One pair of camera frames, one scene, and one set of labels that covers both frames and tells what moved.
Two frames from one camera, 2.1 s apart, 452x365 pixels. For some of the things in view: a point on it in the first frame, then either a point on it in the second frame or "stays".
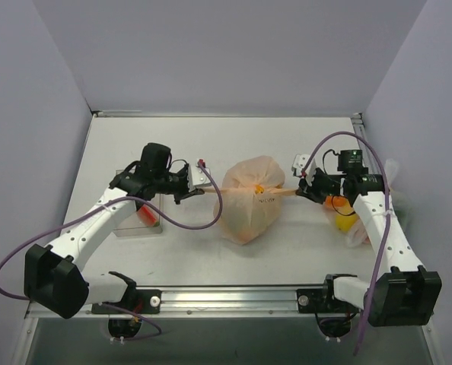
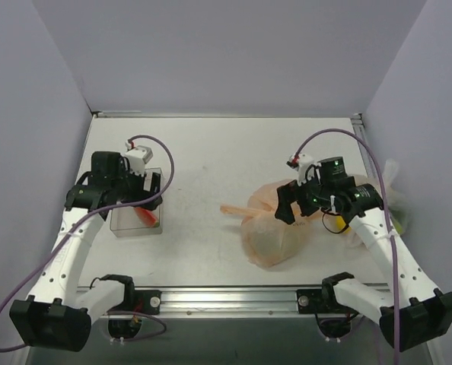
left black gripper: (183, 186) to (146, 186)
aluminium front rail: (196, 302) stays
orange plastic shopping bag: (247, 209) to (267, 239)
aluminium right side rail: (365, 146) stays
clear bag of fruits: (347, 220) stays
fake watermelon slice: (148, 215) stays
